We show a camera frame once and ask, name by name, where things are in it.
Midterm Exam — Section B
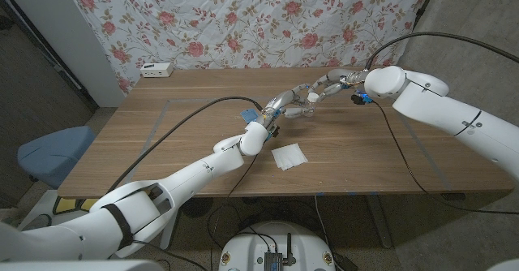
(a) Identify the white table leg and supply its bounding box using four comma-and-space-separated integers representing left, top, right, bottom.
159, 212, 182, 252

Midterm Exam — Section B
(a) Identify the blue chair seat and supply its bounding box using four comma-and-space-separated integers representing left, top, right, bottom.
16, 125, 97, 190

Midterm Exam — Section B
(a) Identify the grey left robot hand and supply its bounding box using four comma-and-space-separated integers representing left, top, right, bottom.
259, 83, 317, 127

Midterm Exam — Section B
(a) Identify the clear bottle with white cap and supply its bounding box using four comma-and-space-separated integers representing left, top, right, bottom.
302, 92, 320, 118

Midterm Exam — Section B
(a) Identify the black floor cable tangle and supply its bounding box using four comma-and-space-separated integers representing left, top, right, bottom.
206, 200, 325, 250

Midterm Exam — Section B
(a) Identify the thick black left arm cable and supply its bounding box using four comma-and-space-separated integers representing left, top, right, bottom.
105, 96, 264, 195

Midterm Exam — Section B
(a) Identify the black module with antenna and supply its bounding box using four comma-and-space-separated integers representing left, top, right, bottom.
264, 233, 297, 271

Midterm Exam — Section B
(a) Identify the blue card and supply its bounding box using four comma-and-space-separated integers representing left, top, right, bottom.
239, 108, 260, 124

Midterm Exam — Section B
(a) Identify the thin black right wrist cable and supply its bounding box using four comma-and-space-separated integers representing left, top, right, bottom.
371, 100, 519, 215

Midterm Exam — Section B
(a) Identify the black power adapter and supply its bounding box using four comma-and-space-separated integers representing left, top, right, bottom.
331, 252, 358, 271

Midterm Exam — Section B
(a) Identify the thin black left wrist cable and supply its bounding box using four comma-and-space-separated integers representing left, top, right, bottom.
206, 155, 260, 271

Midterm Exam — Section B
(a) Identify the white wall panel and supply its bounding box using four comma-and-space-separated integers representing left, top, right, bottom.
0, 0, 126, 108

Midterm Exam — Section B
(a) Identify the yellow and black floor object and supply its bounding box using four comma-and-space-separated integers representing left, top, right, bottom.
51, 196, 101, 216

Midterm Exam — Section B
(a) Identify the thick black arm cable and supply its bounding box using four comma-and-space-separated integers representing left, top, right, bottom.
363, 31, 519, 71
105, 96, 264, 195

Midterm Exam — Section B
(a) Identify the white robot torso base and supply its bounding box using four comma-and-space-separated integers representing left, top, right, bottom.
217, 221, 337, 271

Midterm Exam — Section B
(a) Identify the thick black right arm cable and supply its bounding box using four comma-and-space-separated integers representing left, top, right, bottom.
363, 31, 519, 71

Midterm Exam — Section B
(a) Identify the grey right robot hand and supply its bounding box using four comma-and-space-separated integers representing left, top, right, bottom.
307, 67, 369, 104

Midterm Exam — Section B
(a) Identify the white folded tissue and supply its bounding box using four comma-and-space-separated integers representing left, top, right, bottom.
271, 143, 309, 171

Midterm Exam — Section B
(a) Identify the grey table leg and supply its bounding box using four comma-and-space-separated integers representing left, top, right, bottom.
364, 194, 393, 250

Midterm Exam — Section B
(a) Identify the grey round floor object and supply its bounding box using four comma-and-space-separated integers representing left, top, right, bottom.
23, 213, 53, 232

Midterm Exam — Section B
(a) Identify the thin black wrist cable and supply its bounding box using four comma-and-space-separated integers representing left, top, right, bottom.
371, 100, 519, 215
206, 155, 260, 271

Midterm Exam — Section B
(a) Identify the floral rose backdrop cloth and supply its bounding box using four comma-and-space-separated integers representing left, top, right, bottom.
66, 0, 431, 96

